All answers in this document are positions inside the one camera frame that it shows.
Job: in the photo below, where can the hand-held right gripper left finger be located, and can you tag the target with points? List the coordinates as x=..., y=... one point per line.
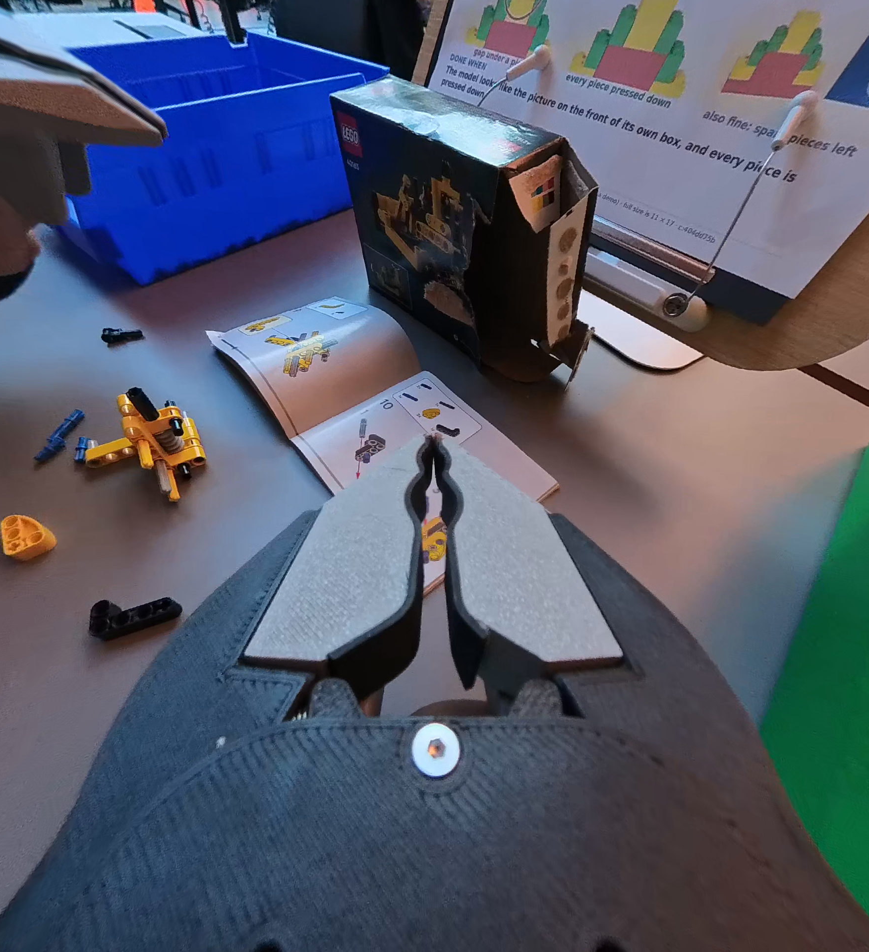
x=345, y=580

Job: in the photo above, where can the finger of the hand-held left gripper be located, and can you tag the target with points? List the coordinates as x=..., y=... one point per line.
x=25, y=44
x=47, y=111

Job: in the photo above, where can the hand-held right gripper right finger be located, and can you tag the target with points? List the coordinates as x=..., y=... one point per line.
x=523, y=587

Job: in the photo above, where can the blue plastic bin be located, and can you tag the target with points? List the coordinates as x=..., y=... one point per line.
x=204, y=171

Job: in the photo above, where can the lego instruction booklet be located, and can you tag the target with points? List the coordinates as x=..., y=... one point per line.
x=345, y=372

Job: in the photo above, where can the yellow lego assembly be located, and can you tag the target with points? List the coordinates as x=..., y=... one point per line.
x=140, y=439

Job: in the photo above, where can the black lego pin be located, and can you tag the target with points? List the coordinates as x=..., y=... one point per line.
x=120, y=335

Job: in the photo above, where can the long blue lego pin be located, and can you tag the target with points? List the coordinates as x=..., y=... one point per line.
x=59, y=436

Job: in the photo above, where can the short blue lego pin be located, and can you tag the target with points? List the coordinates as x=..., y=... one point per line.
x=81, y=450

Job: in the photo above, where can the black angled lego beam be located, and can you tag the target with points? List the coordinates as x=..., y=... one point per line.
x=133, y=617

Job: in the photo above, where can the small yellow rounded lego piece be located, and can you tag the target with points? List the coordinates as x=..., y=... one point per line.
x=27, y=537

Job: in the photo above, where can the black lego box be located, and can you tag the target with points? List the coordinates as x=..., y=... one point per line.
x=434, y=216

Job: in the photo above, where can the silver stand base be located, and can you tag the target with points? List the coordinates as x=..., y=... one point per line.
x=627, y=342

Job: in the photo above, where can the white round anchor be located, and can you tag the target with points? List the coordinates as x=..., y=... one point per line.
x=687, y=311

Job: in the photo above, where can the green sheet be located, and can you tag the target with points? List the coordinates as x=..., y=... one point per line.
x=851, y=669

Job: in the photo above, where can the silver metal ledge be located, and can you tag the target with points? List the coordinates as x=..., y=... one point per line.
x=642, y=260

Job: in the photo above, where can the printed instruction poster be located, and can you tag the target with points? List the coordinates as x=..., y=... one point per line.
x=702, y=193

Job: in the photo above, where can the white peg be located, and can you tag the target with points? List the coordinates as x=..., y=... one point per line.
x=797, y=119
x=531, y=61

